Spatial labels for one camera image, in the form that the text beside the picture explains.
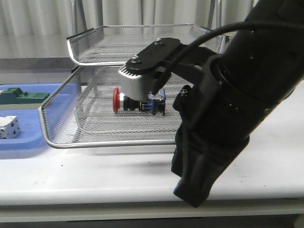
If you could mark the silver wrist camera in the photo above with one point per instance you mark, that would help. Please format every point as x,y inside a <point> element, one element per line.
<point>137,87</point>

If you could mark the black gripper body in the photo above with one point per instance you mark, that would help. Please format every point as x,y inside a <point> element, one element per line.
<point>212,133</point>

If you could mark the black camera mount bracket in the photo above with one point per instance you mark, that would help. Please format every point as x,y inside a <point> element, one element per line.
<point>155,56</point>

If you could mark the grey rack frame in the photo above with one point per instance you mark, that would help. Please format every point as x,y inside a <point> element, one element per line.
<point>208,40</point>

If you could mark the white pleated curtain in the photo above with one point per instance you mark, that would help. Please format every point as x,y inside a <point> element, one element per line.
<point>39,28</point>

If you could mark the red emergency stop button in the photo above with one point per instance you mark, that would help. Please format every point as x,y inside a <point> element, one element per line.
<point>151,104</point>

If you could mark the green terminal block component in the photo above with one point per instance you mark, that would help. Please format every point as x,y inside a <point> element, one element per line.
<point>16,96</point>

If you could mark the grey stone counter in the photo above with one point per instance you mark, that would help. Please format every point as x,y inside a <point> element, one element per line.
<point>27,63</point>

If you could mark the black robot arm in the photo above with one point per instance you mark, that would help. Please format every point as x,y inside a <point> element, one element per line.
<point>260,68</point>

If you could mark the blue plastic tray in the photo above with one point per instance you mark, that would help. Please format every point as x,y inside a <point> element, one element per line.
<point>21,137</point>

